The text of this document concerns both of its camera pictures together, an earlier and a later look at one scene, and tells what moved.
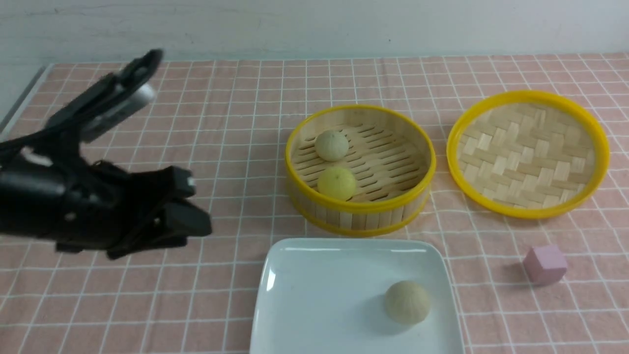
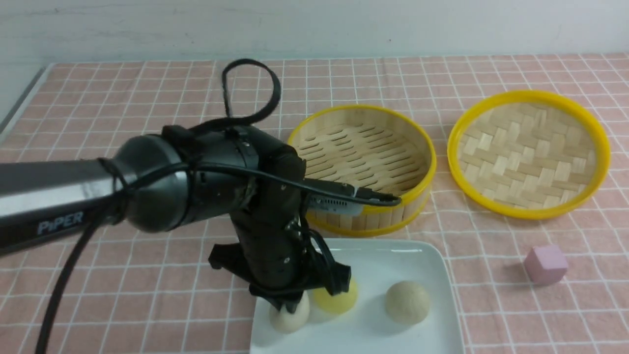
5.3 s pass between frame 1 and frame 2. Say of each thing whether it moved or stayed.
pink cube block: stayed
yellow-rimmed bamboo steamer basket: stayed
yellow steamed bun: moved
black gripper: moved
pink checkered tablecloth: stayed
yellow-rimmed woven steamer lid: stayed
